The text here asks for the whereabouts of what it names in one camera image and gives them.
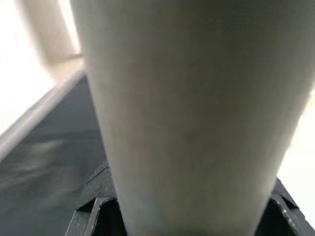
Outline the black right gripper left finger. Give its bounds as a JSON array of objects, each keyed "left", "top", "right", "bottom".
[{"left": 66, "top": 158, "right": 126, "bottom": 236}]

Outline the white plastic table leg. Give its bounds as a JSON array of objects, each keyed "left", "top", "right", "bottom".
[{"left": 70, "top": 0, "right": 315, "bottom": 236}]

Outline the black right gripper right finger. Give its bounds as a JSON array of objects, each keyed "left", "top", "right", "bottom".
[{"left": 255, "top": 178, "right": 307, "bottom": 236}]

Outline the white plastic children table top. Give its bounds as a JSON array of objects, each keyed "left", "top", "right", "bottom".
[{"left": 277, "top": 93, "right": 315, "bottom": 209}]

